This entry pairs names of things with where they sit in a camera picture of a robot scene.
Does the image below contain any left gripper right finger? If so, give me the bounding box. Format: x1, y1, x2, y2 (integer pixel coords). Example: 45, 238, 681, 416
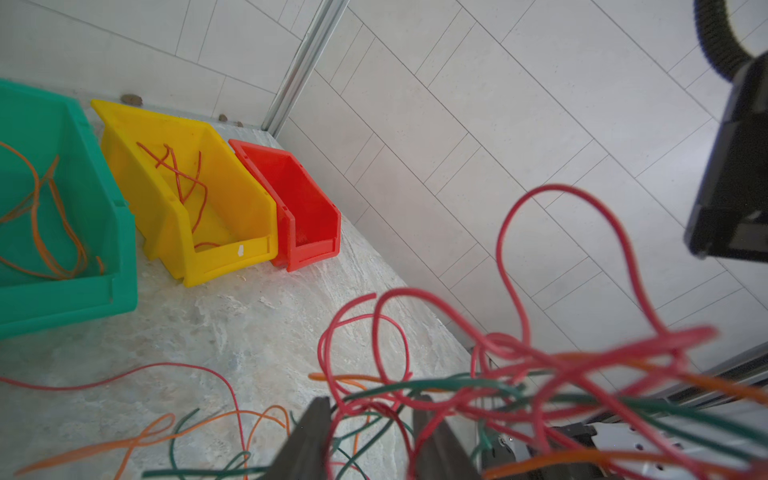
411, 394, 480, 480

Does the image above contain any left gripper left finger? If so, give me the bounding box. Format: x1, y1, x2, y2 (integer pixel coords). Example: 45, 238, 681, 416
262, 397, 331, 480

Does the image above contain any red cable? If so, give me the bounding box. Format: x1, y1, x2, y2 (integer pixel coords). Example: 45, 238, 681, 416
135, 141, 222, 251
0, 183, 768, 480

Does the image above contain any orange cable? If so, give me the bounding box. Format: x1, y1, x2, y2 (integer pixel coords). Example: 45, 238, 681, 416
13, 353, 768, 480
0, 140, 106, 282

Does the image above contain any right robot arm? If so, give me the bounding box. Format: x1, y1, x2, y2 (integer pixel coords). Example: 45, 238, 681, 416
684, 0, 767, 263

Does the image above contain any red plastic bin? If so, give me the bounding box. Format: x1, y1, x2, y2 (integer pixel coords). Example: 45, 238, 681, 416
229, 139, 342, 272

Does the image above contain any yellow plastic bin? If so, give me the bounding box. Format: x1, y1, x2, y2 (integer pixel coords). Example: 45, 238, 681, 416
91, 100, 278, 287

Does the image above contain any green plastic bin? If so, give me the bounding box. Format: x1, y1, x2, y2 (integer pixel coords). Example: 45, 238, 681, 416
1, 80, 138, 338

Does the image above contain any dark green cable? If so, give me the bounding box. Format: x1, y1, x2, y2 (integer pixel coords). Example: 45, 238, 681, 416
141, 371, 768, 480

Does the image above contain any aluminium mounting rail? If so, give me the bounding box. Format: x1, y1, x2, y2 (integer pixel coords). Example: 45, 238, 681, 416
467, 341, 768, 433

